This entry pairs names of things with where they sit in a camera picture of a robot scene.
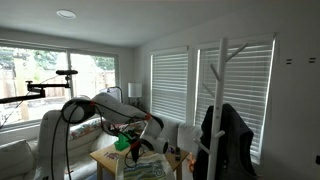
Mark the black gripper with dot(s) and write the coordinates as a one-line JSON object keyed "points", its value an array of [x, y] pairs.
{"points": [[135, 147]]}

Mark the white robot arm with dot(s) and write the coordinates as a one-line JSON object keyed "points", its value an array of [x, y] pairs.
{"points": [[54, 130]]}

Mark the wooden side table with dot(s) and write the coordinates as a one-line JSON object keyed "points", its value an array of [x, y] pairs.
{"points": [[106, 157]]}

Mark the small purple object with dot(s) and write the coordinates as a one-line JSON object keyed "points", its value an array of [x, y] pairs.
{"points": [[171, 150]]}

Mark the black remote control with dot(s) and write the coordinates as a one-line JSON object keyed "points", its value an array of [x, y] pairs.
{"points": [[177, 154]]}

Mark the orange object by table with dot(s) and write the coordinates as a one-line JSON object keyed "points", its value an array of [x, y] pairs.
{"points": [[191, 164]]}

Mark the white table lamp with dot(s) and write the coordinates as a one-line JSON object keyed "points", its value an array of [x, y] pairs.
{"points": [[135, 93]]}

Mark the floral cushion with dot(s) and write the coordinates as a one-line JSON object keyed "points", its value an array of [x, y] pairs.
{"points": [[90, 128]]}

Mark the left window blind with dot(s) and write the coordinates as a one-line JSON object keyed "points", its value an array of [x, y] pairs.
{"points": [[169, 85]]}

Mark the window blind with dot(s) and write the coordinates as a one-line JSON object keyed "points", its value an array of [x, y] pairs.
{"points": [[169, 85], [246, 89]]}

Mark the white coat rack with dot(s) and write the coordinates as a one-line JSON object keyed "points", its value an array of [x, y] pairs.
{"points": [[216, 132]]}

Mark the dark grey hanging jacket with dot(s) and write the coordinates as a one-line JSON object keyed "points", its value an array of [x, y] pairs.
{"points": [[234, 160]]}

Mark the white sofa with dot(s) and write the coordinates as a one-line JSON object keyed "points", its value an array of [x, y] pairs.
{"points": [[18, 159]]}

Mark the right window blind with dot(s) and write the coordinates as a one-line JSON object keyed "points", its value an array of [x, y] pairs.
{"points": [[246, 89]]}

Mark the round ceiling light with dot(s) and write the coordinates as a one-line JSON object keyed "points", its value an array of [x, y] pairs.
{"points": [[67, 14]]}

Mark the black camera on boom arm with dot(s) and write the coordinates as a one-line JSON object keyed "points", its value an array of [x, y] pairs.
{"points": [[39, 89]]}

